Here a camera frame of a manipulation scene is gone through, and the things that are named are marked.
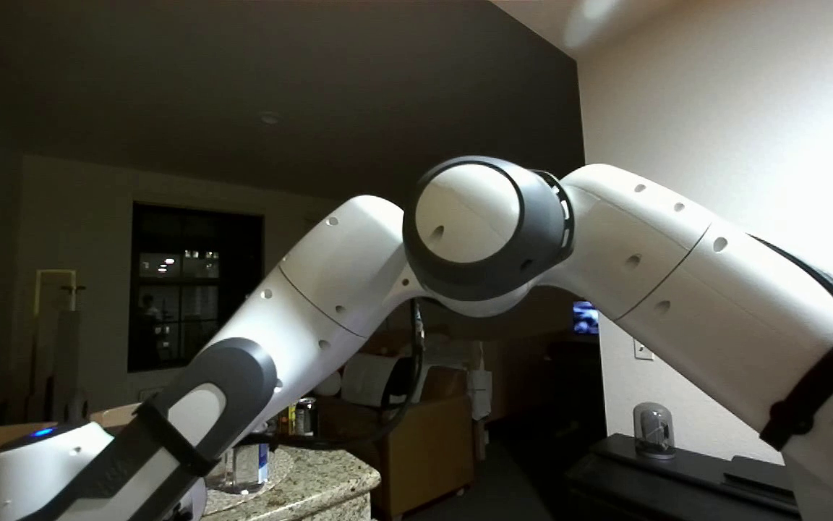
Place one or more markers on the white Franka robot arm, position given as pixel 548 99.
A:
pixel 647 249

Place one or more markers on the white bag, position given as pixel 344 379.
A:
pixel 367 378

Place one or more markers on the white slim container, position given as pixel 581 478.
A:
pixel 481 395

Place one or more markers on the glowing blue screen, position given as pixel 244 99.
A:
pixel 585 317

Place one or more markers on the cardboard box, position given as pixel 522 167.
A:
pixel 426 453

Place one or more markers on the dark glass jar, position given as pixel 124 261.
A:
pixel 306 424

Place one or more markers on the yellow box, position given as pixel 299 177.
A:
pixel 289 420

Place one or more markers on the dark window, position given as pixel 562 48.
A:
pixel 173 271

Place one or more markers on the clear water bottle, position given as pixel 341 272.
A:
pixel 254 463

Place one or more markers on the black appliance top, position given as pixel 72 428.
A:
pixel 666 482

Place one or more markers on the white wall switch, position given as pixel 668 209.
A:
pixel 643 350

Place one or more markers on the pale yellow wall frame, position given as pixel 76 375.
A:
pixel 53 275

